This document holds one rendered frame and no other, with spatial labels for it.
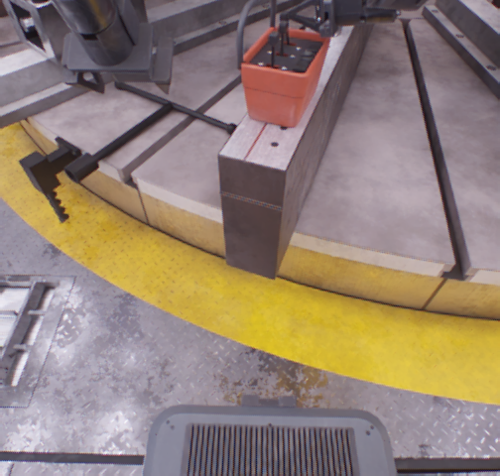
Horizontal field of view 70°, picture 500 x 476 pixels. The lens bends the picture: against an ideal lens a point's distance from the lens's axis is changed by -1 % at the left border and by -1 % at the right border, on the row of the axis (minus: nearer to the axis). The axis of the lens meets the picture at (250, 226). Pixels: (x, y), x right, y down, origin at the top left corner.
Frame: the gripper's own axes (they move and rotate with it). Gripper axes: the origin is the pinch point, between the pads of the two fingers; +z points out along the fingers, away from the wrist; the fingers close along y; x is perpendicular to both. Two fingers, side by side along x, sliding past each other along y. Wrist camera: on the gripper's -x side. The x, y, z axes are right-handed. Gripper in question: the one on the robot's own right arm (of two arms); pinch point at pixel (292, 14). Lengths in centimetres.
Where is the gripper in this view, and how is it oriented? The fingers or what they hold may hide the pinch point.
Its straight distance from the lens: 84.0
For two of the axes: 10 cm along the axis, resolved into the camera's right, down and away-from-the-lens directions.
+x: 2.0, 7.0, 6.9
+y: -3.7, 7.1, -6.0
